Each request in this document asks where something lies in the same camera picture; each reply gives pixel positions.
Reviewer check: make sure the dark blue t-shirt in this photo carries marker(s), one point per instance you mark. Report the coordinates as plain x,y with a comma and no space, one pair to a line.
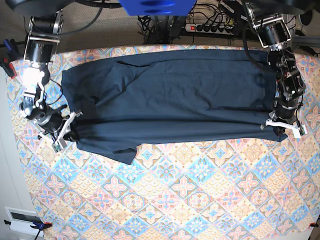
168,97

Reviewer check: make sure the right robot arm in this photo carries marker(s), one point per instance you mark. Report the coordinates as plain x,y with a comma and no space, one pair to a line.
42,41

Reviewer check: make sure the blue orange clamp bottom left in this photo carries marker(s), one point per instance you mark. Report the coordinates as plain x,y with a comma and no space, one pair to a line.
40,225

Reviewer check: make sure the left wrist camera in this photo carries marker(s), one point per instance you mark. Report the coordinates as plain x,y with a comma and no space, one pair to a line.
298,132

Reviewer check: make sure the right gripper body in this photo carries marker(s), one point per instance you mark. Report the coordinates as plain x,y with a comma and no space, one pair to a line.
49,119

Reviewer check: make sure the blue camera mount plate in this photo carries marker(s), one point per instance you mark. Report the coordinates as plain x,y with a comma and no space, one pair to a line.
157,7

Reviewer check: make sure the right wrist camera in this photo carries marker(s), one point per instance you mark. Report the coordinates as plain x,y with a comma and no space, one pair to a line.
59,145

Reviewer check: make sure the red black clamp left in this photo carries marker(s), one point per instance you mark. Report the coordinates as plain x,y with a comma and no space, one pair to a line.
8,68

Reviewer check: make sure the white wall panel box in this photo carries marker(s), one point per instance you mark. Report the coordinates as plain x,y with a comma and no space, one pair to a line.
21,220

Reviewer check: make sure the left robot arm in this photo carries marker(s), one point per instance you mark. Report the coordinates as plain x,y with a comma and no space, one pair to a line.
274,35

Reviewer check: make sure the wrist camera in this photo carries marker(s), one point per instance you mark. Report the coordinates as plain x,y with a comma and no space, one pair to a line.
59,145
298,132

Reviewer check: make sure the orange clamp bottom right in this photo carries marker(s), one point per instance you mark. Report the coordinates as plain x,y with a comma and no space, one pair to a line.
314,225

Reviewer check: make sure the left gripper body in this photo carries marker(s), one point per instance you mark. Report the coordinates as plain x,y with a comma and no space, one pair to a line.
285,111

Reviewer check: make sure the white power strip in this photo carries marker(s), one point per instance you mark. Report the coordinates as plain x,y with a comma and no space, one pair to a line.
208,29

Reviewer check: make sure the patterned tablecloth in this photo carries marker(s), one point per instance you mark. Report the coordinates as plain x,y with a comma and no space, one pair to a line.
236,189

